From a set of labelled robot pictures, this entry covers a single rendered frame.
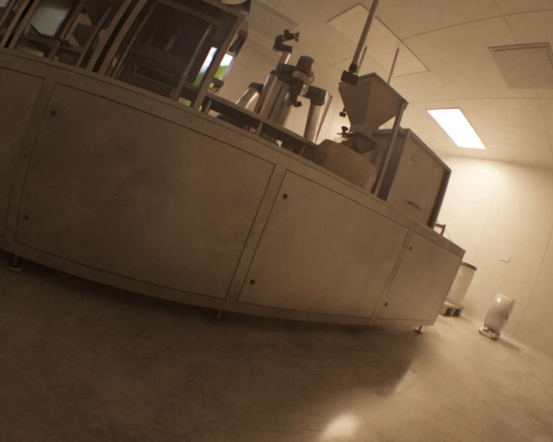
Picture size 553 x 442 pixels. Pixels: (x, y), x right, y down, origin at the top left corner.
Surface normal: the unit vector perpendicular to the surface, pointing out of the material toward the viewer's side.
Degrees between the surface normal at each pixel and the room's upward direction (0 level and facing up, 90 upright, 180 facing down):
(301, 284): 90
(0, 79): 90
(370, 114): 114
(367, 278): 90
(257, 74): 90
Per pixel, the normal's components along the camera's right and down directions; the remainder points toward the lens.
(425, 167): 0.41, 0.22
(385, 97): 0.24, 0.59
